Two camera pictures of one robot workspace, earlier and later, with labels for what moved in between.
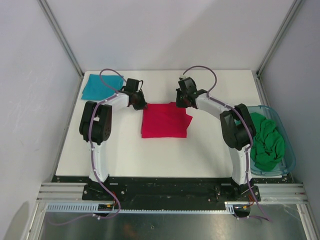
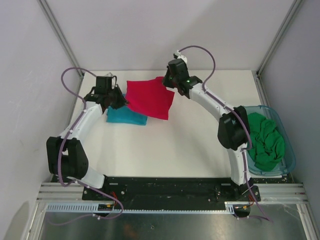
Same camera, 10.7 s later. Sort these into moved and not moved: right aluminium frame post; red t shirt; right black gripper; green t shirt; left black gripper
Moved: red t shirt; right black gripper; left black gripper
Not moved: right aluminium frame post; green t shirt
